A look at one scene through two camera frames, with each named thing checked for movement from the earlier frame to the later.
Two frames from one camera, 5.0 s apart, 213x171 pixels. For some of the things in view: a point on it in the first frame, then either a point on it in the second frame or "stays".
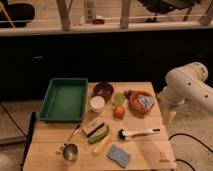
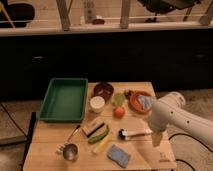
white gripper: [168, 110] → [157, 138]
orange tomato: [119, 112] stays
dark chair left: [16, 12] stays
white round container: [97, 104] stays
